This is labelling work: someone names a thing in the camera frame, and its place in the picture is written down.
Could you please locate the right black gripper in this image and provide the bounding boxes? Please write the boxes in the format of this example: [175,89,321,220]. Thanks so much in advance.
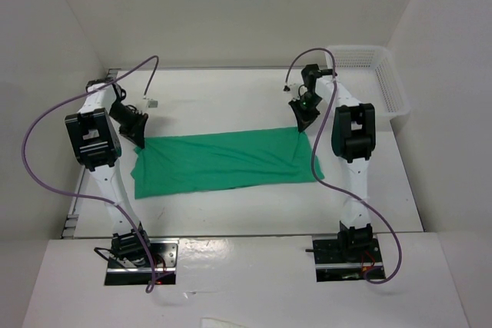
[288,92,322,132]

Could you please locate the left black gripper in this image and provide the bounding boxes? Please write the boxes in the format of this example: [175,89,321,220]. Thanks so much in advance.
[108,100,148,149]

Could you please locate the green tank top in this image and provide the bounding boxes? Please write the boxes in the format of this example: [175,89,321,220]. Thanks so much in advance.
[131,127,324,200]

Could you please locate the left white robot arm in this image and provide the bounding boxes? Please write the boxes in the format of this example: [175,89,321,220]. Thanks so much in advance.
[65,78,153,267]

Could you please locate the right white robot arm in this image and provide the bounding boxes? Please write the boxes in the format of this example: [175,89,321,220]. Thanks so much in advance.
[289,64,376,263]

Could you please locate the white plastic mesh basket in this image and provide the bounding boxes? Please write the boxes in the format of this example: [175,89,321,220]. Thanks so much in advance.
[327,45,411,120]

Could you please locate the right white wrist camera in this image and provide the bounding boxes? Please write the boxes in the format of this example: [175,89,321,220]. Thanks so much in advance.
[283,84,303,100]

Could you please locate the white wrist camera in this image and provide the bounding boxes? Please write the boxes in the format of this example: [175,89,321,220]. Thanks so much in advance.
[143,97,158,109]
[283,84,303,100]

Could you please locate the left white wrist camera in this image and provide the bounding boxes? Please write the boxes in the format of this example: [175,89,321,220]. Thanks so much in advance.
[143,97,158,109]

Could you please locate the aluminium table edge rail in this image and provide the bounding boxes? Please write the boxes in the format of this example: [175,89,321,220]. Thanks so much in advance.
[65,77,125,234]

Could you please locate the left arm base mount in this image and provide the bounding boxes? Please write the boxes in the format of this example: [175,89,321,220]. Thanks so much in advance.
[94,238,179,287]

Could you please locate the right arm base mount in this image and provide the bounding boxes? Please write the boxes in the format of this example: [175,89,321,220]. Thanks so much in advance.
[305,237,386,283]

